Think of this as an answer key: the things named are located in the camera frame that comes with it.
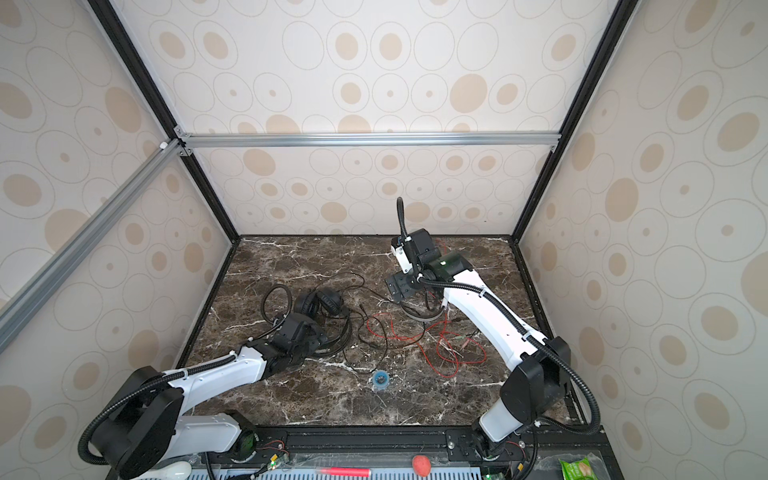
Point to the green snack packet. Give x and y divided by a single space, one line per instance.
577 470

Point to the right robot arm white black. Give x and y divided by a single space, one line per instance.
540 367

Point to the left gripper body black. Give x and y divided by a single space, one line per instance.
311 345

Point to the black headphones blue headband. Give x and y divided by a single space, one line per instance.
325 305

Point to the horizontal aluminium rail back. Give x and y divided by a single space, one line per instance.
379 139

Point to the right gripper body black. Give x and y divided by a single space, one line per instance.
407 283

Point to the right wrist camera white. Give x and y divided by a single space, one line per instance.
401 248

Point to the red ball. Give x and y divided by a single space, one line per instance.
421 466

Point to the blue tape roll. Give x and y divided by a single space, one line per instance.
380 380

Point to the diagonal aluminium rail left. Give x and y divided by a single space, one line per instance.
29 300

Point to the pink red pen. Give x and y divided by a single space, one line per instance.
345 472

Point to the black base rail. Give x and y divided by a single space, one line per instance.
534 455

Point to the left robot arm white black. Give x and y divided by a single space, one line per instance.
148 420

